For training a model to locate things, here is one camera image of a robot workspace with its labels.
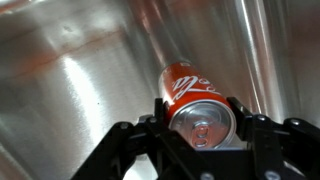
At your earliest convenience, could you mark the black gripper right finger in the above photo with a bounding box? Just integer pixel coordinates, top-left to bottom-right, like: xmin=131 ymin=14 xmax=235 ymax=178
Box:
xmin=226 ymin=96 xmax=320 ymax=180

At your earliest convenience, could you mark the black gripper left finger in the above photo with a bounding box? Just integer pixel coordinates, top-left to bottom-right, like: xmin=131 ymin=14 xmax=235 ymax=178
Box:
xmin=70 ymin=97 xmax=214 ymax=180

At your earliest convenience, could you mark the orange soda can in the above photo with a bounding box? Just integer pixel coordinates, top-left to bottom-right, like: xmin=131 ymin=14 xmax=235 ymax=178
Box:
xmin=159 ymin=61 xmax=238 ymax=150

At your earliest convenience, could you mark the stainless steel sink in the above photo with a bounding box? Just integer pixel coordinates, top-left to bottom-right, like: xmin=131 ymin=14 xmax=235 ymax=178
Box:
xmin=0 ymin=0 xmax=320 ymax=180

